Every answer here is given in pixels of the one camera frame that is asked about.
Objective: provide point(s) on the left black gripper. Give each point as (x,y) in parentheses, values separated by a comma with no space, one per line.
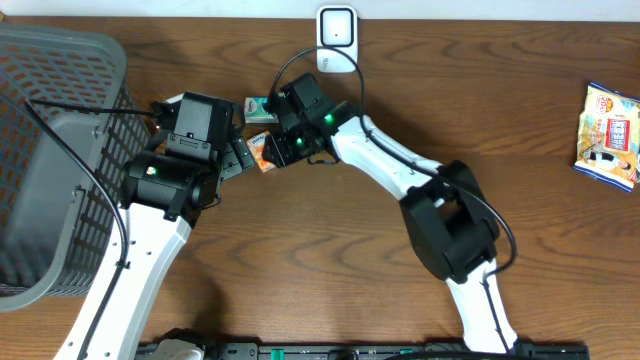
(238,155)

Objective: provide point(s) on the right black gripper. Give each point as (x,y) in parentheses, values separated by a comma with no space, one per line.
(275,150)

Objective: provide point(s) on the orange small box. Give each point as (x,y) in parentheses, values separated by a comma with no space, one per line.
(256,146)

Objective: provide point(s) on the teal silver small box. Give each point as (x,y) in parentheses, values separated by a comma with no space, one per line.
(255,113)

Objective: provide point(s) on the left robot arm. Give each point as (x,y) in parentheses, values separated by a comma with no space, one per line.
(166,187)

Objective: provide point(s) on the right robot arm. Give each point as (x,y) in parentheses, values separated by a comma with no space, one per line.
(451,227)

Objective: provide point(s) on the white barcode scanner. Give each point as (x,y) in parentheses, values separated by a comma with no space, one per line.
(337,35)

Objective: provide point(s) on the grey plastic mesh basket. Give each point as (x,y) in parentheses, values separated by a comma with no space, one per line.
(68,126)

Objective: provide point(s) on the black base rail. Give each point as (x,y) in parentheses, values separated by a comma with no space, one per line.
(186,344)

